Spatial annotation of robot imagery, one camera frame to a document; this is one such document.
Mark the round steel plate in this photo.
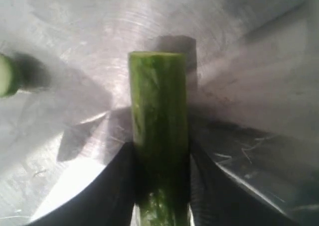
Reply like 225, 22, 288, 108
0, 0, 319, 226

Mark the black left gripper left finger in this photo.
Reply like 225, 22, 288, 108
31, 142, 136, 226

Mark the green cucumber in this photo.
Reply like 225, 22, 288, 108
128, 51, 190, 226

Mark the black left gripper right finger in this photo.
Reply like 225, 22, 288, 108
189, 139, 298, 226

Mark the cucumber end piece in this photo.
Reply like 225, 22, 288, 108
0, 54, 23, 98

